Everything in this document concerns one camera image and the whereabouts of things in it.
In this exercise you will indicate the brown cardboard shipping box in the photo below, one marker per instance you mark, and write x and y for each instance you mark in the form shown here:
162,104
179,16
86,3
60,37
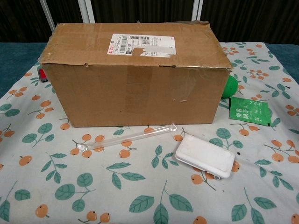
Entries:
140,93

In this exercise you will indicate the red rectangular block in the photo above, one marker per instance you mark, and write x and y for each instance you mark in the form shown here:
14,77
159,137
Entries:
43,74

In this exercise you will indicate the clear glass rod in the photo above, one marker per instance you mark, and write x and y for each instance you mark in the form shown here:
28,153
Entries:
130,138

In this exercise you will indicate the floral orange fruit tablecloth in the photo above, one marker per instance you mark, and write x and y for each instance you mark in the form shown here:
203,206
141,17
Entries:
116,186

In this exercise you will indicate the green ball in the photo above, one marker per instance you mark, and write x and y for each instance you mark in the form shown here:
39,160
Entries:
230,86

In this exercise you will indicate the green tea sachet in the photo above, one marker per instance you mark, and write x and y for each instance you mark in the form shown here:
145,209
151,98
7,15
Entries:
247,112

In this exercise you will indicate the white aluminium frame post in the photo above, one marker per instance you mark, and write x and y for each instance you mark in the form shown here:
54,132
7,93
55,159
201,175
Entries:
197,10
86,11
47,14

